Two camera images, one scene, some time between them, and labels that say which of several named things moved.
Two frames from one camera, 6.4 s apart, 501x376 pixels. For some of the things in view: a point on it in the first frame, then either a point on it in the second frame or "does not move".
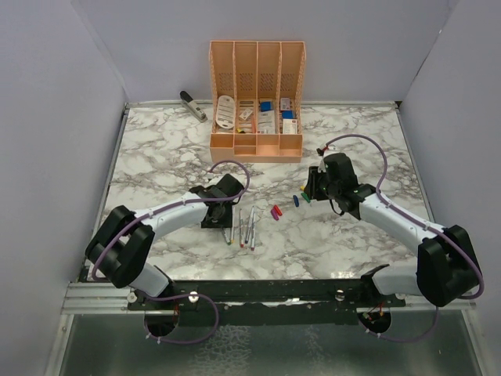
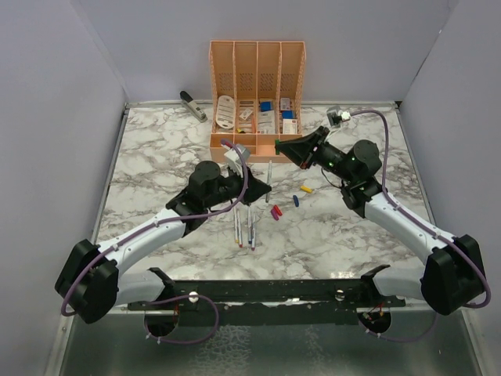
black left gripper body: [224, 222] -> [231, 188]
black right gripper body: [320, 188] -> [331, 158]
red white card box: [290, 125] does not move
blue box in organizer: [265, 106] does not move
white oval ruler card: [225, 114] does not move
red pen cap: [278, 211] does not move
